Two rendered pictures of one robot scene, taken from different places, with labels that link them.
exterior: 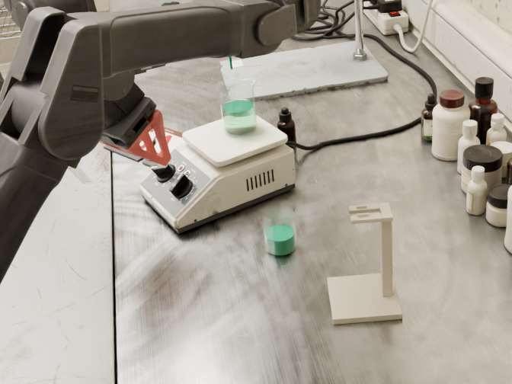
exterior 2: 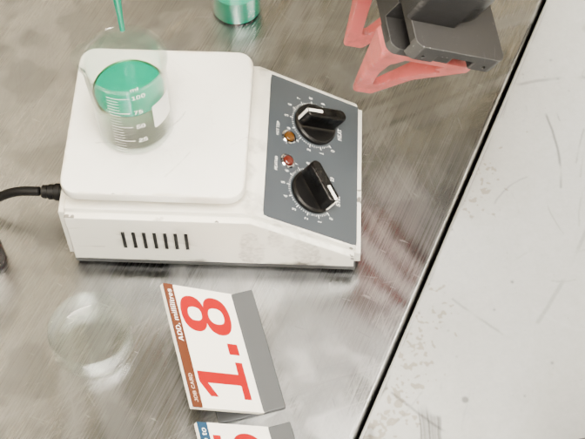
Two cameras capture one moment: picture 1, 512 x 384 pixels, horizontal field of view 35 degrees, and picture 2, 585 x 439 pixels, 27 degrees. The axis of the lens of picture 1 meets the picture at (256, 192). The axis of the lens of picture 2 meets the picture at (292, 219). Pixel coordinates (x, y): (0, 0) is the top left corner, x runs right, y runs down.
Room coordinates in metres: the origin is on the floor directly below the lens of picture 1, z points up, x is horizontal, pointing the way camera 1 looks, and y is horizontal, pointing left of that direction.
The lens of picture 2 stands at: (1.43, 0.34, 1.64)
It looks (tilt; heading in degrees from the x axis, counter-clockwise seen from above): 58 degrees down; 209
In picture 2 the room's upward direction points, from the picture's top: straight up
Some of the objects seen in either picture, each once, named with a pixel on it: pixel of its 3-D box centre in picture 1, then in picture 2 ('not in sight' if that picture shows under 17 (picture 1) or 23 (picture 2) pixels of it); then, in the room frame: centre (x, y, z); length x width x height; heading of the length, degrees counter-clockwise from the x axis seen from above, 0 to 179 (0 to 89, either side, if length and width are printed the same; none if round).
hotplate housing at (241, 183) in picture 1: (222, 168); (203, 161); (1.04, 0.05, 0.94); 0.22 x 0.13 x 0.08; 117
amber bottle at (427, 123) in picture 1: (430, 116); not in sight; (1.14, -0.29, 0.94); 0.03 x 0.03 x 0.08
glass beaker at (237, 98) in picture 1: (240, 107); (124, 91); (1.07, 0.01, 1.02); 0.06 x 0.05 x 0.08; 117
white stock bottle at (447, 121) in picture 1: (450, 124); not in sight; (1.08, -0.30, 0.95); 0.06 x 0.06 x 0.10
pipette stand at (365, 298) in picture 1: (362, 256); not in sight; (0.75, -0.11, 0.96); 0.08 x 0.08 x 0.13; 87
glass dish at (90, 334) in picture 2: not in sight; (90, 334); (1.18, 0.04, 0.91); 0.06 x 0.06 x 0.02
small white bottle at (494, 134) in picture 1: (496, 138); not in sight; (1.05, -0.36, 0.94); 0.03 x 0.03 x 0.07
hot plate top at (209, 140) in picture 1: (234, 137); (160, 123); (1.05, 0.02, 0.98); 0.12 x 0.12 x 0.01; 27
